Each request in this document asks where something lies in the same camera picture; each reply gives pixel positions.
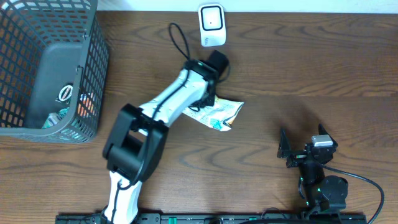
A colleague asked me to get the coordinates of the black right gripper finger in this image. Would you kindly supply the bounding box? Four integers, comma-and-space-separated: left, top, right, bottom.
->
318, 124, 331, 138
277, 128, 291, 158

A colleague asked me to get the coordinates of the orange snack packet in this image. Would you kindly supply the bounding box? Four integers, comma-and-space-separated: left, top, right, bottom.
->
78, 93, 95, 118

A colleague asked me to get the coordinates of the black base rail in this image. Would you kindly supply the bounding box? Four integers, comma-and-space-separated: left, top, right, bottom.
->
55, 212, 367, 224

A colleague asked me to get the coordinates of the white barcode scanner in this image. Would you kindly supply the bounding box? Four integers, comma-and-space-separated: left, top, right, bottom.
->
198, 4, 226, 47

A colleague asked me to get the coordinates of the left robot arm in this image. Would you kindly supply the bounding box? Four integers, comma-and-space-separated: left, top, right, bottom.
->
101, 50, 229, 223

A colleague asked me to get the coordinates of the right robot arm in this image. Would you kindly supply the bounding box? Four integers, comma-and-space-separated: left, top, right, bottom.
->
277, 125, 348, 220

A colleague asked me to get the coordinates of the grey plastic mesh basket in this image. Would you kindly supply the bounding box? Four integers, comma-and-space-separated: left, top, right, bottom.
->
1, 0, 109, 144

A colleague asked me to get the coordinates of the teal white tissue packet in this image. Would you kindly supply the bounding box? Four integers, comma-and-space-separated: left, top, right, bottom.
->
58, 107, 70, 119

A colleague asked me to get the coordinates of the cream snack bag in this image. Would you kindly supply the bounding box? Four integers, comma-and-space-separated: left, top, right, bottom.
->
183, 96, 244, 131

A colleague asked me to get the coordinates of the green Zam-Buk ointment box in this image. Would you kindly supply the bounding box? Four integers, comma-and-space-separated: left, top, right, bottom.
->
55, 85, 73, 105

